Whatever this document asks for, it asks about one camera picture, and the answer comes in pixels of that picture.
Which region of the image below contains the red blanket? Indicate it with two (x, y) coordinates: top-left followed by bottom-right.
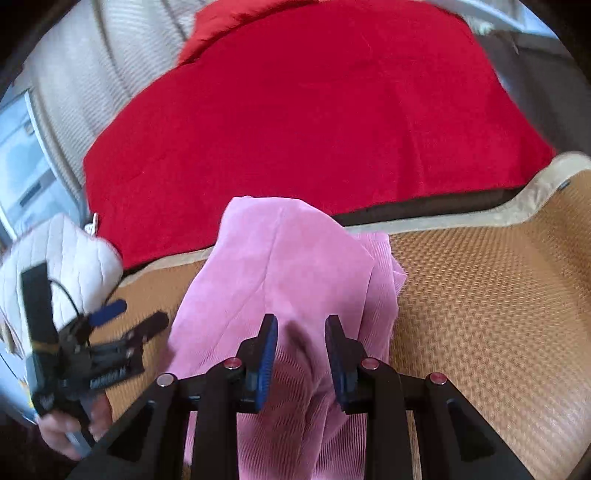
(83, 0), (557, 271)

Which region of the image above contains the white quilted cushion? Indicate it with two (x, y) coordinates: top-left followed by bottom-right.
(0, 213), (124, 344)

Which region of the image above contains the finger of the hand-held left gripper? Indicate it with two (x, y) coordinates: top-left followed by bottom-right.
(90, 311), (170, 384)
(88, 299), (128, 328)

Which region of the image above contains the beige ribbed curtain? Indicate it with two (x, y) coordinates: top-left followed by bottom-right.
(21, 0), (208, 195)

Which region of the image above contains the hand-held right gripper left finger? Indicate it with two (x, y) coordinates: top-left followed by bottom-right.
(69, 314), (279, 480)

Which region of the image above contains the person's left hand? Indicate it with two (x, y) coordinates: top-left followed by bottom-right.
(38, 392), (115, 462)

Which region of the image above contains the woven mat with beige border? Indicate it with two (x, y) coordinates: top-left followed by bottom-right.
(106, 152), (591, 480)

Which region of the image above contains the glass window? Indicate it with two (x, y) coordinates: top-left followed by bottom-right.
(0, 90), (88, 243)

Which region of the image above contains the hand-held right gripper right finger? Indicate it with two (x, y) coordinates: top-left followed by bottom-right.
(324, 316), (532, 480)

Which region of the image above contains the pink corduroy garment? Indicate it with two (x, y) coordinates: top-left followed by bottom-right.
(166, 196), (409, 480)

